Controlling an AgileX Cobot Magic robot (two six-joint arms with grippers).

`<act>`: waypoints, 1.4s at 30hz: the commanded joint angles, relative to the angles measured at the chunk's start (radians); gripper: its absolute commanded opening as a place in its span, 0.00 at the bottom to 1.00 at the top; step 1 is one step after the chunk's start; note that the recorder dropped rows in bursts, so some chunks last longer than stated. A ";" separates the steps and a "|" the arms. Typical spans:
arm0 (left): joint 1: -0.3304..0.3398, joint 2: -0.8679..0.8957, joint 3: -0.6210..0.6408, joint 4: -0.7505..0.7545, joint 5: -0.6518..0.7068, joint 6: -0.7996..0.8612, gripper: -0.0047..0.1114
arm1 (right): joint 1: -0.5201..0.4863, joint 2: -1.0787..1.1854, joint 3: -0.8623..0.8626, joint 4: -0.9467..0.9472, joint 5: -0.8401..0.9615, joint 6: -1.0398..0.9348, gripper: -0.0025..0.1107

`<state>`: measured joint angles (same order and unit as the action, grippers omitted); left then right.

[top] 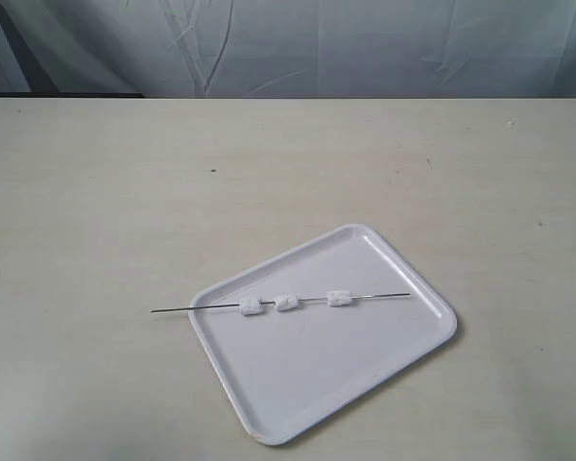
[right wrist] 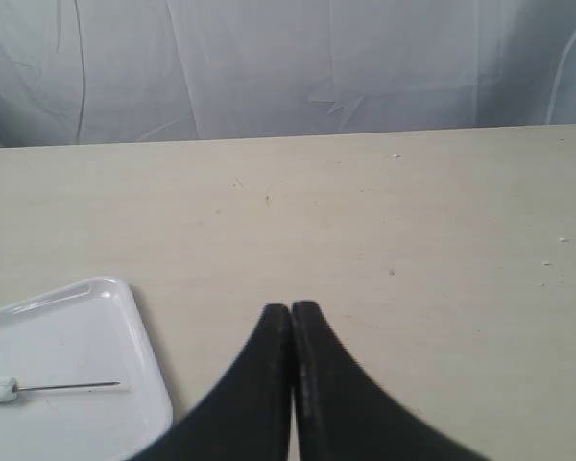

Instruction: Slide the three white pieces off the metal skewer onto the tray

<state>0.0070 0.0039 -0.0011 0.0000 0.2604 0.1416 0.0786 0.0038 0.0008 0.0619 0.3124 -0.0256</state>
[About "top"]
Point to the thin metal skewer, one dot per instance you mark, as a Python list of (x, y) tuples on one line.
[(270, 303)]

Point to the white plastic tray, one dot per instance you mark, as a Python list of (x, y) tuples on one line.
[(287, 371)]

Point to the white foam piece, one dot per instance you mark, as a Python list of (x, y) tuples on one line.
[(286, 302), (339, 298), (250, 306)]

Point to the grey backdrop cloth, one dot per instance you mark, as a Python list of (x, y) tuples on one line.
[(289, 49)]

